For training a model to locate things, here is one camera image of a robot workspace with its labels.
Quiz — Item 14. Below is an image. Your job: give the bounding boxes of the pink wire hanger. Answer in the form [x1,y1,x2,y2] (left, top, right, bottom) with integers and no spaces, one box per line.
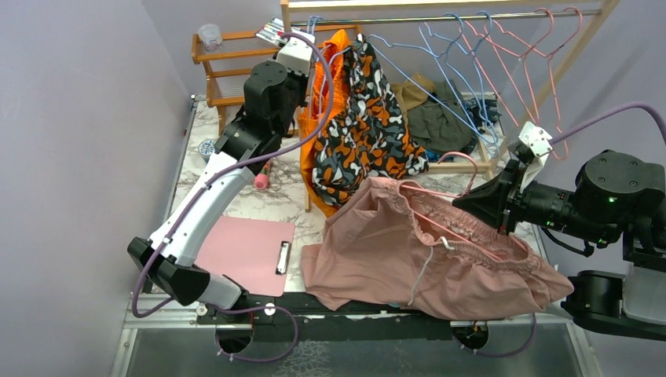
[397,180,525,261]
[460,5,584,161]

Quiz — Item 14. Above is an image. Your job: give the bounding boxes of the wooden shelf rack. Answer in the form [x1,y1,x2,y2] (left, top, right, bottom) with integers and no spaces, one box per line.
[191,23,363,137]

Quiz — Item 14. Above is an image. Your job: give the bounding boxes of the marker pen set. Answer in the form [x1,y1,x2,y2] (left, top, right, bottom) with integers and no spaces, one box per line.
[254,17,285,46]

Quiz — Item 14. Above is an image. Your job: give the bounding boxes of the blue hanger holding shorts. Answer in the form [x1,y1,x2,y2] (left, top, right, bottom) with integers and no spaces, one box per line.
[298,29,351,137]

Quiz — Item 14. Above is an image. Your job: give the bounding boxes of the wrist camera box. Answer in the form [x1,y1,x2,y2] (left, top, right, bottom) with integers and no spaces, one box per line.
[510,121,553,192]
[274,35,313,77]

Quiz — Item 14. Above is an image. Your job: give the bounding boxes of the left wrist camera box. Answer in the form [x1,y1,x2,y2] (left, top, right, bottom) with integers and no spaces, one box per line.
[274,35,313,77]

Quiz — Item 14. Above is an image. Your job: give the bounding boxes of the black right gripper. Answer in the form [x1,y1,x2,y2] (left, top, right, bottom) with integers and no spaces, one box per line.
[452,158,617,246]

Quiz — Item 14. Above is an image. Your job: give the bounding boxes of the pink floral bottle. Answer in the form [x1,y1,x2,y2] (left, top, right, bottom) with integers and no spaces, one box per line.
[254,160,272,190]

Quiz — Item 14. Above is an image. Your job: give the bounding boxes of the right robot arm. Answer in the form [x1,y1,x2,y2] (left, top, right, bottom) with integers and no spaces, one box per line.
[453,149,665,341]

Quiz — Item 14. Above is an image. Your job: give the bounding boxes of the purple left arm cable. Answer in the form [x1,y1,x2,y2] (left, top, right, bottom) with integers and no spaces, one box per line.
[130,31,335,320]

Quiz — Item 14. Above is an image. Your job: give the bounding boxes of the pink shorts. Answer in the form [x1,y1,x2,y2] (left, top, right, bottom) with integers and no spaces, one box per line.
[300,178,573,320]

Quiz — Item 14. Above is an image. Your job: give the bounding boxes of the olive green garment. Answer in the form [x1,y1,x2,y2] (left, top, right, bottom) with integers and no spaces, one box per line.
[408,82,478,154]

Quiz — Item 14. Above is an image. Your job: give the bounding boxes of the camouflage orange black shorts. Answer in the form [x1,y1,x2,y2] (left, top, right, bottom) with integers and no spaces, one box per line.
[304,34,429,215]

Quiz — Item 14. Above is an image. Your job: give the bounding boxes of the tan folded garment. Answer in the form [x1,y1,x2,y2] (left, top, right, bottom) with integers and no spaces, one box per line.
[391,73,435,119]

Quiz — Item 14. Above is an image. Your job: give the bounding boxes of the wooden clothes rack frame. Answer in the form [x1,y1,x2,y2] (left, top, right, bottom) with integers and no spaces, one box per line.
[280,0,623,181]

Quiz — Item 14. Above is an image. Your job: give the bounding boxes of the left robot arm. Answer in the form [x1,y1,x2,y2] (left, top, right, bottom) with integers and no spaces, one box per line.
[127,60,311,323]

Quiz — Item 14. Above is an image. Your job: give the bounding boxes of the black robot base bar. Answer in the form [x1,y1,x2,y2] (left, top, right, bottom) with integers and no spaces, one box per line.
[196,292,490,348]

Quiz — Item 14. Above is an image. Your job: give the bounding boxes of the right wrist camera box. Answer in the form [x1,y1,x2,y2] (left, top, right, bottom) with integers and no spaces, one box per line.
[510,121,553,192]

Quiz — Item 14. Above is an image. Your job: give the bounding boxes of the metal hanging rod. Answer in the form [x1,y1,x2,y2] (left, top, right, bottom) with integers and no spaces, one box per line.
[317,9,602,26]

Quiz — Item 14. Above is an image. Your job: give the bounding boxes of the clear plastic cup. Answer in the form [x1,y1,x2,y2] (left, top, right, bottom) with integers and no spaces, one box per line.
[197,24,223,52]

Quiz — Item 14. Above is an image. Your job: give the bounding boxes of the pink clipboard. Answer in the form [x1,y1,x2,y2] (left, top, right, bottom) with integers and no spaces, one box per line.
[196,216,295,297]

